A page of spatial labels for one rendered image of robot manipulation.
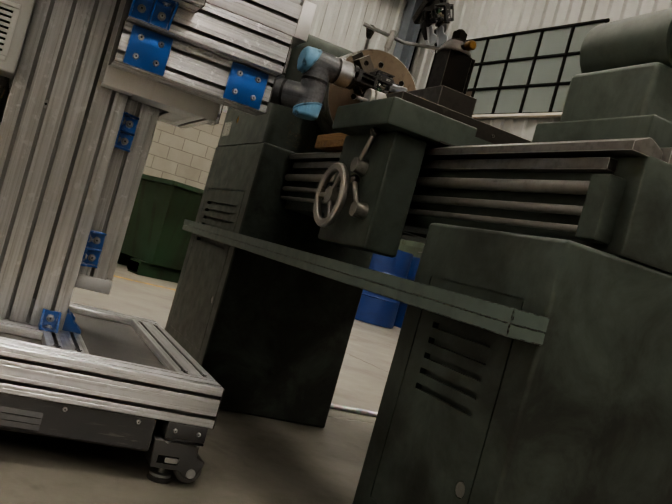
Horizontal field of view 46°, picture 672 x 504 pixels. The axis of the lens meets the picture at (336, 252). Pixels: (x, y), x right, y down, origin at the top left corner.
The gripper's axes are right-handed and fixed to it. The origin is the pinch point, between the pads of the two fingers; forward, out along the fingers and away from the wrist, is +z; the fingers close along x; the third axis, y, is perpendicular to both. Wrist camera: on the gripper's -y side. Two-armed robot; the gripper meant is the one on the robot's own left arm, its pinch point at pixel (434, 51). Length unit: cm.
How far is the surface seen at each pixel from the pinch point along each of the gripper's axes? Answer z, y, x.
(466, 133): 28, 81, -41
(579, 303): 54, 138, -59
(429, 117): 24, 81, -50
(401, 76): 8.2, 3.3, -14.2
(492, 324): 56, 134, -72
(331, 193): 40, 62, -65
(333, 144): 29, 26, -49
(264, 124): 21, -17, -54
